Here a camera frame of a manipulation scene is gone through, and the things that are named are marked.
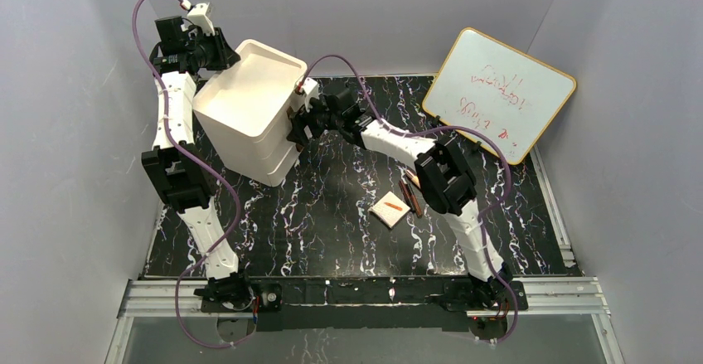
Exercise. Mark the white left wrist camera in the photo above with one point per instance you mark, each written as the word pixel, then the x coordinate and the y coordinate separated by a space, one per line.
pixel 199 15

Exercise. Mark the yellow framed whiteboard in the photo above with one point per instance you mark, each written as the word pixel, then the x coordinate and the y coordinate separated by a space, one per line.
pixel 504 94

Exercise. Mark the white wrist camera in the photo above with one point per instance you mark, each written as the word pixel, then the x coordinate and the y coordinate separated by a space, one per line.
pixel 307 89
pixel 199 15

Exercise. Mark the aluminium front mounting rail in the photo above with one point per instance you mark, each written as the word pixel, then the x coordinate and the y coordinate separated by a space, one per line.
pixel 534 295

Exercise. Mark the dark brown makeup pencil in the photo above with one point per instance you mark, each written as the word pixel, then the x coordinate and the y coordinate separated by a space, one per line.
pixel 401 183

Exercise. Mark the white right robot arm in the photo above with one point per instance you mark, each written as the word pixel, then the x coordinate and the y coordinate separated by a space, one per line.
pixel 446 181

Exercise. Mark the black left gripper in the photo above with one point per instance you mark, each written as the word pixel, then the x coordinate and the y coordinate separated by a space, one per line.
pixel 225 49

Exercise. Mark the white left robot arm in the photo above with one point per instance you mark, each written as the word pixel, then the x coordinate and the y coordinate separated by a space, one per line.
pixel 174 165

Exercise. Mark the aluminium right side rail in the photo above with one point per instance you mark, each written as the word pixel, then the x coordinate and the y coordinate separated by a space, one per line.
pixel 556 218

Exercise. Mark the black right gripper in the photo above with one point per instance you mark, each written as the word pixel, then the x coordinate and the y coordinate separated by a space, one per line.
pixel 299 128

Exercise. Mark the white drawer organizer box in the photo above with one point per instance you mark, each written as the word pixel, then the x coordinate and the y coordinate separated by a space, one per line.
pixel 244 112

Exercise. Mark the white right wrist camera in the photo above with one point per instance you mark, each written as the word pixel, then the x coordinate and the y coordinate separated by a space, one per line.
pixel 307 89

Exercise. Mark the white square makeup palette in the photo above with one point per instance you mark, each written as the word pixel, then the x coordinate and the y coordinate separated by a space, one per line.
pixel 390 209

